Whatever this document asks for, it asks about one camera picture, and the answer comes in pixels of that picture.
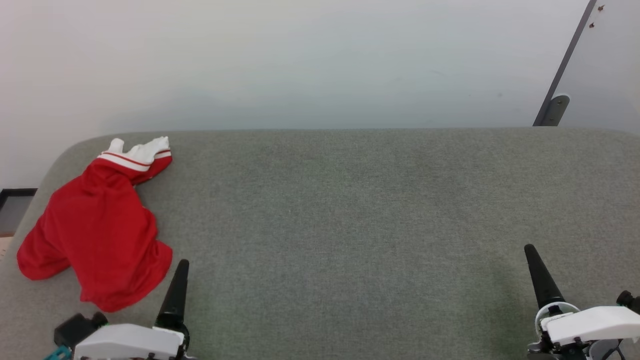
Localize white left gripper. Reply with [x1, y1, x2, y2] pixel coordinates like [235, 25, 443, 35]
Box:
[73, 259, 197, 360]

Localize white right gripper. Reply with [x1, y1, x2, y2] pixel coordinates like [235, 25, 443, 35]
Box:
[524, 244, 640, 360]

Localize red and white shirt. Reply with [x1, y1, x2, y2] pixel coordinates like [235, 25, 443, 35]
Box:
[16, 136, 174, 313]

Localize black framed panel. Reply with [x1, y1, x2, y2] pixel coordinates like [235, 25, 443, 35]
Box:
[0, 188, 38, 237]

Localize grey metal hinge bracket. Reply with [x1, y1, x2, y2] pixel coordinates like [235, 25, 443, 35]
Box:
[541, 94, 571, 127]

